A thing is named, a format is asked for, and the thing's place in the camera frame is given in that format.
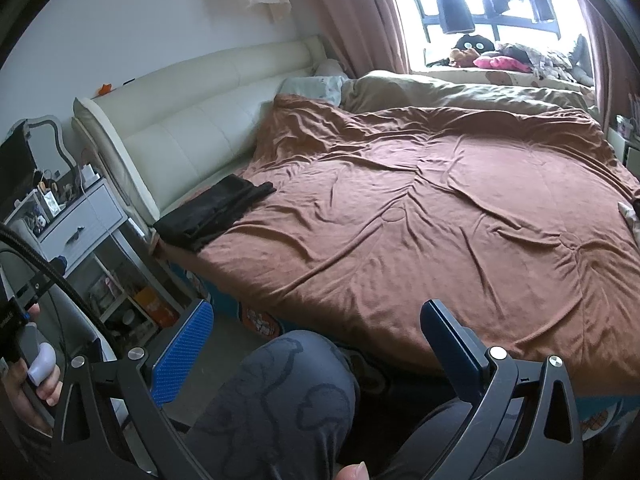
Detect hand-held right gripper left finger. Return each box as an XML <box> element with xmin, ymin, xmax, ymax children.
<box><xmin>50</xmin><ymin>299</ymin><xmax>216</xmax><ymax>480</ymax></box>

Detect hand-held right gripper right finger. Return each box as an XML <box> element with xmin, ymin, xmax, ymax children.
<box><xmin>420</xmin><ymin>299</ymin><xmax>588</xmax><ymax>480</ymax></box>

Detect black shirt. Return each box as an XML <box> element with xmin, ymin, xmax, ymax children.
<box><xmin>152</xmin><ymin>174</ymin><xmax>277</xmax><ymax>253</ymax></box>

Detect person's left hand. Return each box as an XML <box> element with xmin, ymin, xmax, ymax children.
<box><xmin>0</xmin><ymin>341</ymin><xmax>64</xmax><ymax>433</ymax></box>

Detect orange box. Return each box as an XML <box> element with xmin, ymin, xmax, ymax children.
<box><xmin>134</xmin><ymin>287</ymin><xmax>181</xmax><ymax>328</ymax></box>

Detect cartoon printed bed sheet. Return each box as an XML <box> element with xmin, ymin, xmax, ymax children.
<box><xmin>162</xmin><ymin>252</ymin><xmax>628</xmax><ymax>441</ymax></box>

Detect clear acrylic organizer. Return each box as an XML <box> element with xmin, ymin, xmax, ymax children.
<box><xmin>4</xmin><ymin>187</ymin><xmax>64</xmax><ymax>235</ymax></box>

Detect white nightstand with drawer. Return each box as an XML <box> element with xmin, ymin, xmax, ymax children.
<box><xmin>2</xmin><ymin>175</ymin><xmax>187</xmax><ymax>348</ymax></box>

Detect person's left leg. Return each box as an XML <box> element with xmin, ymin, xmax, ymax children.
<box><xmin>182</xmin><ymin>329</ymin><xmax>362</xmax><ymax>480</ymax></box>

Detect brown blanket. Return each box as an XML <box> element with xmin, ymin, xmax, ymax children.
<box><xmin>192</xmin><ymin>92</ymin><xmax>640</xmax><ymax>398</ymax></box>

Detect white framed mirror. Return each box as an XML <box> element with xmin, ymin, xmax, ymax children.
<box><xmin>0</xmin><ymin>116</ymin><xmax>77</xmax><ymax>211</ymax></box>

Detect cream padded headboard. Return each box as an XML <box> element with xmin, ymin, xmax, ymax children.
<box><xmin>71</xmin><ymin>35</ymin><xmax>327</xmax><ymax>228</ymax></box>

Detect beige duvet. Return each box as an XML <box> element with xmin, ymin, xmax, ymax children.
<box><xmin>342</xmin><ymin>71</ymin><xmax>601</xmax><ymax>122</ymax></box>

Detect small white nightstand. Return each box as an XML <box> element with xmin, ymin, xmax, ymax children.
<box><xmin>607</xmin><ymin>115</ymin><xmax>640</xmax><ymax>167</ymax></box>

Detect pale blue pillow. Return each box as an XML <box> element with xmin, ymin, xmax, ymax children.
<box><xmin>281</xmin><ymin>75</ymin><xmax>349</xmax><ymax>107</ymax></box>

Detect pink cloth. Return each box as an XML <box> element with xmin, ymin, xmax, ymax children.
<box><xmin>472</xmin><ymin>55</ymin><xmax>533</xmax><ymax>73</ymax></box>

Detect pink pillow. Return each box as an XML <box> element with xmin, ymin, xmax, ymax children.
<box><xmin>312</xmin><ymin>59</ymin><xmax>349</xmax><ymax>80</ymax></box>

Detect black plush toy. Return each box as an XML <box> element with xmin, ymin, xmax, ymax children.
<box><xmin>455</xmin><ymin>34</ymin><xmax>497</xmax><ymax>55</ymax></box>

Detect grey cloth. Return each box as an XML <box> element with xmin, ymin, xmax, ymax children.
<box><xmin>567</xmin><ymin>34</ymin><xmax>596</xmax><ymax>86</ymax></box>

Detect pink curtain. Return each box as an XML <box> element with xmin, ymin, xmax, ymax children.
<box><xmin>570</xmin><ymin>0</ymin><xmax>640</xmax><ymax>123</ymax></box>
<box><xmin>302</xmin><ymin>0</ymin><xmax>413</xmax><ymax>80</ymax></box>

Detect black cable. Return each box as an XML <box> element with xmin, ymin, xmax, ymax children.
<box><xmin>0</xmin><ymin>222</ymin><xmax>127</xmax><ymax>357</ymax></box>

